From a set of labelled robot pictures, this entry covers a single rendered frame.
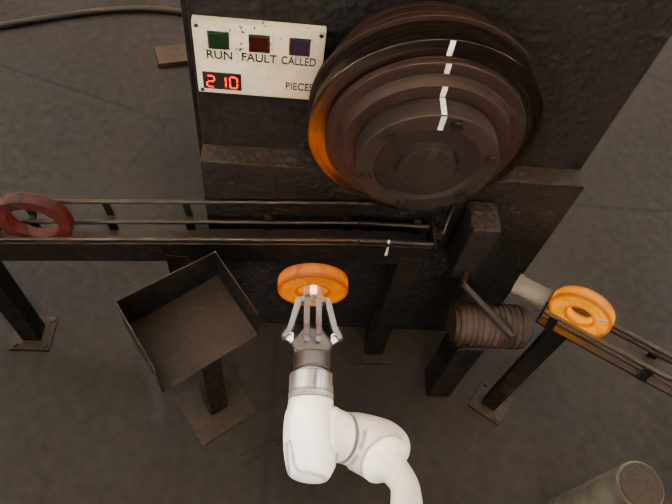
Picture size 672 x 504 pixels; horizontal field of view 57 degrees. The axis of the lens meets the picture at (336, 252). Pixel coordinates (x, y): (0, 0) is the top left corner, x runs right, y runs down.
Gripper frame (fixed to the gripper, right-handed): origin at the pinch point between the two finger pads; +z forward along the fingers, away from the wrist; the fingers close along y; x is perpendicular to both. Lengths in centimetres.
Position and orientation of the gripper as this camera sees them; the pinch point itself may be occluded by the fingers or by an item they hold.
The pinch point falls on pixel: (313, 282)
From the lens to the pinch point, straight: 135.0
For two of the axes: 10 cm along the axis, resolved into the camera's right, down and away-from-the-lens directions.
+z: 0.0, -8.7, 4.9
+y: 10.0, 0.5, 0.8
